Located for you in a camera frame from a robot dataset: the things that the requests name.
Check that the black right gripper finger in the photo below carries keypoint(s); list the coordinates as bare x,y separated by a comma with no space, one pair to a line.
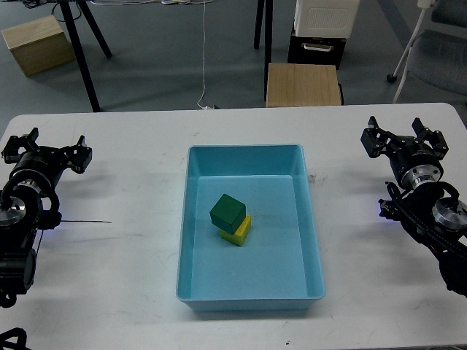
434,138
377,141

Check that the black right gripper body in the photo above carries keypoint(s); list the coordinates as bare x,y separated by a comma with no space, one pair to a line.
414,162

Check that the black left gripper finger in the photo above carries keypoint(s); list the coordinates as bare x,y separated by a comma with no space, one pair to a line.
16,146
76,157

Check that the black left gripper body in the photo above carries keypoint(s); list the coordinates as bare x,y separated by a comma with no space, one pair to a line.
41,165

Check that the green cube block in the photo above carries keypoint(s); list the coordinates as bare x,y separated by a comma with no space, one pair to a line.
227,214

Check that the yellow cube block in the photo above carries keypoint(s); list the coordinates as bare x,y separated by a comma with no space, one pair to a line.
241,234

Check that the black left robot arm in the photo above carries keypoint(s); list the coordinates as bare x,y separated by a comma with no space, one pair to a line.
30,203

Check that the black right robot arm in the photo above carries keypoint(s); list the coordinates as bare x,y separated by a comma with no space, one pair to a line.
429,209

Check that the light wooden box left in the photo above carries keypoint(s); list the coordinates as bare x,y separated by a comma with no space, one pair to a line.
38,45

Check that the grey office chair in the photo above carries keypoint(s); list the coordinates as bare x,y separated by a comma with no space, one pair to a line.
436,58

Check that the black storage crate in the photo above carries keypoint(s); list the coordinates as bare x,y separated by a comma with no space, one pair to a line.
315,50

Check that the black tripod stand left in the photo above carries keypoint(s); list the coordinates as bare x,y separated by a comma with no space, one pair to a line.
77,46

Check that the blue plastic tray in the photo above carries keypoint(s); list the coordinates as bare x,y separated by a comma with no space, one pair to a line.
279,265

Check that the black stand legs centre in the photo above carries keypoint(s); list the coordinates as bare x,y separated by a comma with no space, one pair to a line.
264,29

